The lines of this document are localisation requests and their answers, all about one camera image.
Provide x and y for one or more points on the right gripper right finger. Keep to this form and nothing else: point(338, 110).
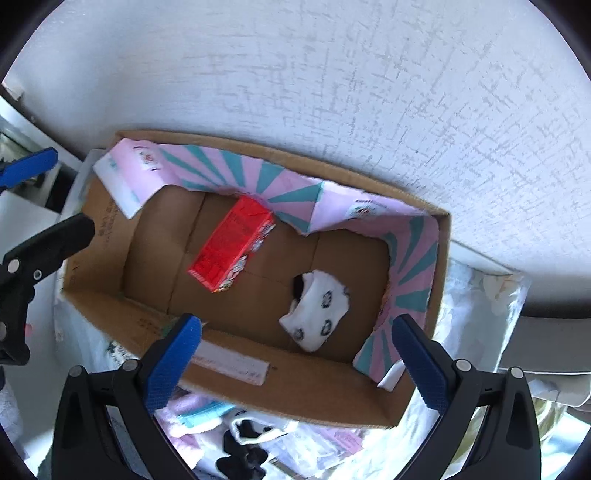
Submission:
point(507, 445)

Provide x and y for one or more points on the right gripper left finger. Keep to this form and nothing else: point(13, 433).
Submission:
point(85, 445)

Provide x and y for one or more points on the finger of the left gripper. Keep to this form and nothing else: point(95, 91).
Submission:
point(43, 254)
point(18, 171)

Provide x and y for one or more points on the black scrunchie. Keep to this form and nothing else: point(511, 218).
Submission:
point(244, 462)

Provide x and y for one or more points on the blue cosmetic tube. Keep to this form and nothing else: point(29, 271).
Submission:
point(211, 411)

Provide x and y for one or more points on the white panda sock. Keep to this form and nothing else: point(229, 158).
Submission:
point(320, 302)
point(255, 428)

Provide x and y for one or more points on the floral cloth mat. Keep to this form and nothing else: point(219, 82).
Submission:
point(480, 299)

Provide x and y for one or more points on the pink long cosmetic box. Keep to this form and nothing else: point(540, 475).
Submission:
point(349, 440)

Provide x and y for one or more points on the red carton box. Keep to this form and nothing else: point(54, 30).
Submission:
point(225, 253)

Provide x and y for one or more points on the white panda sock in box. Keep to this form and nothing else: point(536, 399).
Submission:
point(320, 302)

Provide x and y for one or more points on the pink teal cardboard box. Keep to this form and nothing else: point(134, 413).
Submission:
point(258, 276)

